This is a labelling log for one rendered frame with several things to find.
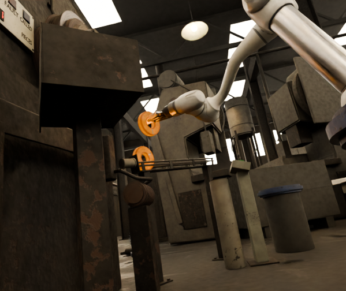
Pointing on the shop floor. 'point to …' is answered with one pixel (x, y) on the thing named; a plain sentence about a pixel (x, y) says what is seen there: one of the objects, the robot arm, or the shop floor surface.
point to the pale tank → (242, 126)
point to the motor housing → (142, 235)
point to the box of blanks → (317, 202)
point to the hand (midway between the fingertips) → (148, 120)
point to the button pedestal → (251, 215)
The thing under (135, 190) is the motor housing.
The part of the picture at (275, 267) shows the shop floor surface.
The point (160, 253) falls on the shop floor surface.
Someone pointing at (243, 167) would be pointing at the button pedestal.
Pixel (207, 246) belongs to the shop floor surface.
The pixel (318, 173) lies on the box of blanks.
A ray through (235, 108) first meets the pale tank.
